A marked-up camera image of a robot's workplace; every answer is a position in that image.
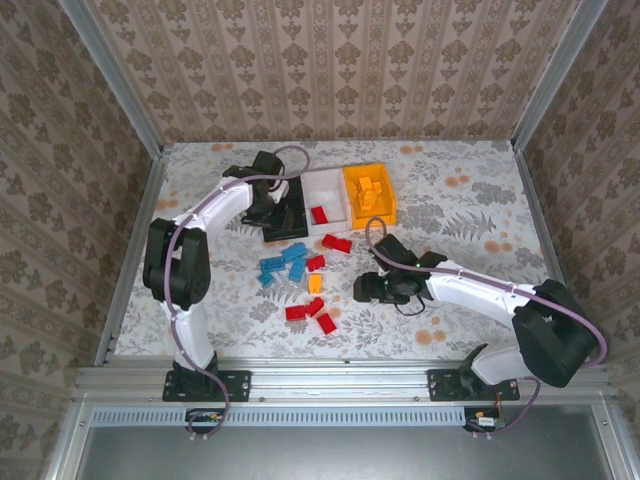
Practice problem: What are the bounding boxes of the black plastic container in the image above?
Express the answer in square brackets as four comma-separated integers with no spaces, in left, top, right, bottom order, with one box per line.
[259,177,311,244]

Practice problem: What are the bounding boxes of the white plastic container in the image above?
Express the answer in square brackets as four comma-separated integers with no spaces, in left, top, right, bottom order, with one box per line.
[299,168,354,237]

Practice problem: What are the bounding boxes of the orange plastic container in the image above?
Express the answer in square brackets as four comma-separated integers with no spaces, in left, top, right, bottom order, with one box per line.
[342,163,399,230]

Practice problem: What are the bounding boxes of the floral patterned table cover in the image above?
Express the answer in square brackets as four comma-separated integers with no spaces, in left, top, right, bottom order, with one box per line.
[114,140,574,361]

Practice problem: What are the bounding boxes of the small right connector board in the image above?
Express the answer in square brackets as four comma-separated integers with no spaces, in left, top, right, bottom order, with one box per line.
[464,407,504,432]

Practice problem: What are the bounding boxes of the small connector board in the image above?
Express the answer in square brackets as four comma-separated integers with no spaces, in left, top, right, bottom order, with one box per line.
[464,407,504,432]
[187,408,224,429]

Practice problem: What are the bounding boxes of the grey metal panel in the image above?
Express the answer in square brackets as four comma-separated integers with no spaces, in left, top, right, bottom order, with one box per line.
[79,407,619,480]

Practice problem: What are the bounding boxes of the small left connector board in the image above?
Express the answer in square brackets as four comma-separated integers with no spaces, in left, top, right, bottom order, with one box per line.
[187,408,224,429]

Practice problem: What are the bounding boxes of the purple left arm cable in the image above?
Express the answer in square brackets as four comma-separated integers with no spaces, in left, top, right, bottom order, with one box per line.
[167,144,312,444]

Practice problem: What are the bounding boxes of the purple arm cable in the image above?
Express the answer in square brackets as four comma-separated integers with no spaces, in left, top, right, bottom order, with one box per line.
[364,216,610,441]
[167,144,312,444]

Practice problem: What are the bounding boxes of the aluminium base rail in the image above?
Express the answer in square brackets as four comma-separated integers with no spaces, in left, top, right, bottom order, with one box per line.
[74,357,614,404]

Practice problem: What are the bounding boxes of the grey slotted cable duct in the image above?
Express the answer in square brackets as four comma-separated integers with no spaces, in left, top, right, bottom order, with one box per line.
[92,405,469,427]

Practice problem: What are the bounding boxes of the aluminium side rail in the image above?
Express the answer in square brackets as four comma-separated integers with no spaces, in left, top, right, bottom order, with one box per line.
[512,142,592,364]
[94,147,174,366]

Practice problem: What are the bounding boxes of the aluminium frame post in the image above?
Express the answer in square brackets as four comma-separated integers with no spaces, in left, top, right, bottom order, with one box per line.
[510,0,609,151]
[58,0,166,159]

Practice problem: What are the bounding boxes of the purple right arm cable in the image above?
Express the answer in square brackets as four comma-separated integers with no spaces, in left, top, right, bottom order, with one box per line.
[364,216,610,441]

